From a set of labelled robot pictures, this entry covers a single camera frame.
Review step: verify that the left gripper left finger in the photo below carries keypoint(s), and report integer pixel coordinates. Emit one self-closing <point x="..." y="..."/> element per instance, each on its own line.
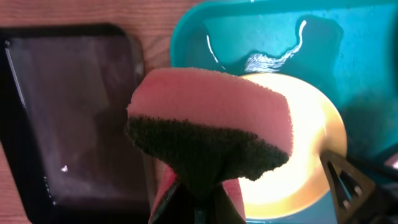
<point x="174" y="207"/>

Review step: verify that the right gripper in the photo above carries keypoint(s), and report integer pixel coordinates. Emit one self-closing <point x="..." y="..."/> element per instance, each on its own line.
<point x="363" y="190"/>

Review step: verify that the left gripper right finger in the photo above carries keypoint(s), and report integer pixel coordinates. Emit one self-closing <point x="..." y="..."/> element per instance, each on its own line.
<point x="228" y="206"/>

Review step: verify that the yellow-green rimmed plate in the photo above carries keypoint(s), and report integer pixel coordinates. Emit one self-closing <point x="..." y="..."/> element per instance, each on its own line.
<point x="298" y="192"/>

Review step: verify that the pink green sponge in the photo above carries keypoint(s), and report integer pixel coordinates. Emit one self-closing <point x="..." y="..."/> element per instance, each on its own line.
<point x="208" y="128"/>

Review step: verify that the teal plastic tray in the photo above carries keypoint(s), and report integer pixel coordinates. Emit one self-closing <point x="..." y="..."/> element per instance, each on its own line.
<point x="347" y="49"/>

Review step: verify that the black plastic tray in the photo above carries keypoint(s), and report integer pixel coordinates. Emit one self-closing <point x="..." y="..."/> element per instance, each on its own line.
<point x="64" y="94"/>

